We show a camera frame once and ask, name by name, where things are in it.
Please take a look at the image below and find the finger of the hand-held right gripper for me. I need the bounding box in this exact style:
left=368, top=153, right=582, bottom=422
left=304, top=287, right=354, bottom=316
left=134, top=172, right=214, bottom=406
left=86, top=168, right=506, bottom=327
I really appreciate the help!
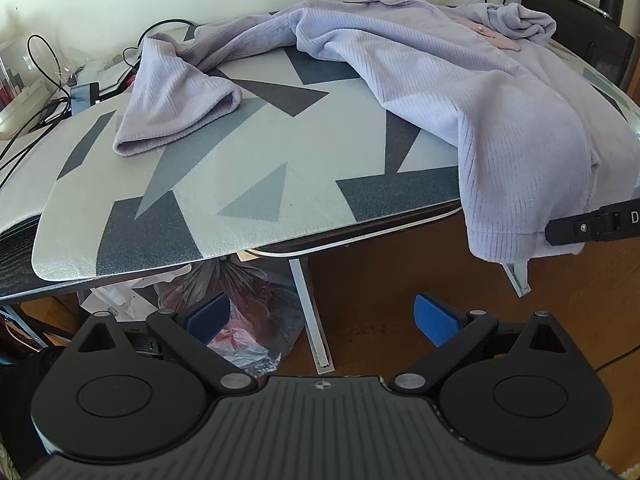
left=545, top=200, right=640, bottom=247

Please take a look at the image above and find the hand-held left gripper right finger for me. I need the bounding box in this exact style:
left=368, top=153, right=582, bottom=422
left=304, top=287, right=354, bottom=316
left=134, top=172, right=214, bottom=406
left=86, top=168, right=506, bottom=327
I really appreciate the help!
left=391, top=294, right=578, bottom=395

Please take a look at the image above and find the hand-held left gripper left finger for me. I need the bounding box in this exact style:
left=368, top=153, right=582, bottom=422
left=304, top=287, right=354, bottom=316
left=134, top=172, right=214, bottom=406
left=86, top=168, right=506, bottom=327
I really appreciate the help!
left=65, top=292, right=256, bottom=396

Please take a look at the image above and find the lavender ribbed pajama top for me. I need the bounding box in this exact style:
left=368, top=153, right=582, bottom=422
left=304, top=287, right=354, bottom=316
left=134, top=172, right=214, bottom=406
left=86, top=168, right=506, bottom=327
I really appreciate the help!
left=114, top=0, right=632, bottom=264

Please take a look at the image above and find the translucent plastic bag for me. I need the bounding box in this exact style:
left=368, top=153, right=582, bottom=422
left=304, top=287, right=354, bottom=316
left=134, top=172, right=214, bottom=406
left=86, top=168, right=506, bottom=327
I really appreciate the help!
left=155, top=255, right=307, bottom=377

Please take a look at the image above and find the crumpled white paper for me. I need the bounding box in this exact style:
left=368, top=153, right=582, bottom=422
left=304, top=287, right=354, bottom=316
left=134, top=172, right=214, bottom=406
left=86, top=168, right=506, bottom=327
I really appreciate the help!
left=77, top=264, right=196, bottom=322

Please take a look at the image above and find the geometric patterned ironing board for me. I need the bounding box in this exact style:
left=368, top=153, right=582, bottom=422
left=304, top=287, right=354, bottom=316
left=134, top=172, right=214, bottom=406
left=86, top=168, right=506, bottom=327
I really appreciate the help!
left=31, top=22, right=640, bottom=373

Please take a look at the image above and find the black printer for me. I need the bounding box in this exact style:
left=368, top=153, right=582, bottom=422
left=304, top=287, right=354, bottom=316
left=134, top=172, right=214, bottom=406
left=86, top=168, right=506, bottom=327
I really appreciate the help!
left=520, top=0, right=640, bottom=92

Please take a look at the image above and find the flat glossy tray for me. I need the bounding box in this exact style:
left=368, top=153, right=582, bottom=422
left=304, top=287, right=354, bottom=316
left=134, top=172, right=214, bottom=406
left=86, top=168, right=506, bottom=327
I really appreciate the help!
left=562, top=0, right=612, bottom=20

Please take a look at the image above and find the black red power strip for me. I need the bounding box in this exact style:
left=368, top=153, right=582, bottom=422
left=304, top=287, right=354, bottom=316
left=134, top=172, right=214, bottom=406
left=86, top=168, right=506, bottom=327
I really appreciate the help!
left=97, top=62, right=143, bottom=98

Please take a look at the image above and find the blue grey adapter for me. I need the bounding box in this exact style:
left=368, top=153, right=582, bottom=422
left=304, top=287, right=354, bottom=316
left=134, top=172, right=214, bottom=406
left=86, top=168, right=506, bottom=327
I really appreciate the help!
left=70, top=82, right=99, bottom=114

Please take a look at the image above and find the clear desk organizer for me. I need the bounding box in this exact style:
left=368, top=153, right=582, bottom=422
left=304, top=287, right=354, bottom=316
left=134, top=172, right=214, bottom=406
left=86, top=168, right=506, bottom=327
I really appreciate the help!
left=0, top=40, right=53, bottom=128

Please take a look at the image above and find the thin black cable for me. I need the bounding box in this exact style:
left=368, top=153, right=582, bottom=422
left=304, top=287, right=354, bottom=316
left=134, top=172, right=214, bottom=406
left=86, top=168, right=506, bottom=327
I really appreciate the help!
left=595, top=340, right=640, bottom=372
left=0, top=35, right=76, bottom=181

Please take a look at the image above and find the thick black cable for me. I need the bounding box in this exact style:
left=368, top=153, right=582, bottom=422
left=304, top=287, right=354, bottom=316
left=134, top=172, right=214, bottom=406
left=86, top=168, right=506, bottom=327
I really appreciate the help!
left=122, top=20, right=198, bottom=68

